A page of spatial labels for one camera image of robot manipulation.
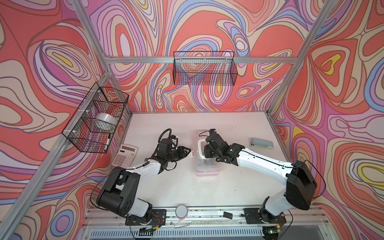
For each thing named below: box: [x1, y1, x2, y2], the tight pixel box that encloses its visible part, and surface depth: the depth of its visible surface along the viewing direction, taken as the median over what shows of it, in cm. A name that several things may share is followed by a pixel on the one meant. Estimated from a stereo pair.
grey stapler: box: [249, 137, 274, 148], surface depth 101 cm
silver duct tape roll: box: [93, 113, 118, 132], surface depth 74 cm
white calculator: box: [111, 144, 137, 168], surface depth 95 cm
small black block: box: [223, 211, 233, 220], surface depth 75 cm
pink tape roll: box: [175, 204, 188, 220], surface depth 72 cm
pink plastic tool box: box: [194, 129, 221, 177], surface depth 83 cm
